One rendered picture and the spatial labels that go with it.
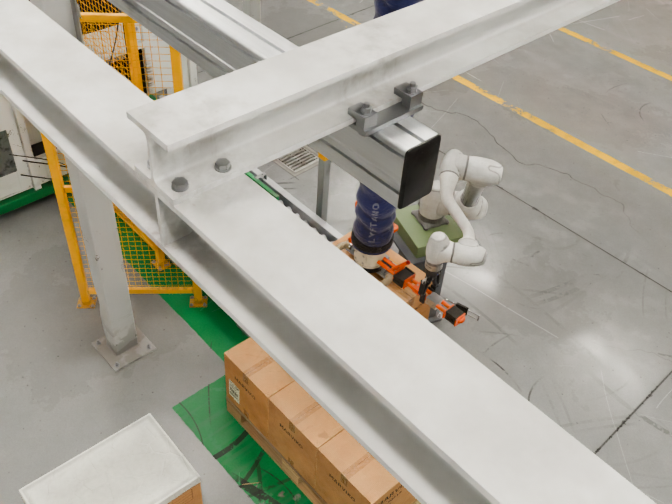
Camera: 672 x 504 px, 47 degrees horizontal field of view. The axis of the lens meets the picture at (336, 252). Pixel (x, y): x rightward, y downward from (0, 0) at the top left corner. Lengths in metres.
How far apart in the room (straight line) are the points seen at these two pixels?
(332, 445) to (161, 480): 1.01
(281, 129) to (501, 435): 0.59
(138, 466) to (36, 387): 1.79
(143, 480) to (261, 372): 1.14
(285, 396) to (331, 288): 3.22
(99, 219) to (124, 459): 1.45
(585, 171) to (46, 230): 4.47
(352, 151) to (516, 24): 0.45
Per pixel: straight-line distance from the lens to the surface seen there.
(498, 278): 5.74
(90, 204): 4.25
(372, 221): 3.88
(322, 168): 5.06
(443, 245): 3.69
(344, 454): 3.97
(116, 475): 3.41
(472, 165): 4.06
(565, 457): 0.85
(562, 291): 5.80
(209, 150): 1.12
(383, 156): 1.25
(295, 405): 4.12
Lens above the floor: 3.90
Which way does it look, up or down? 43 degrees down
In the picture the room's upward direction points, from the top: 5 degrees clockwise
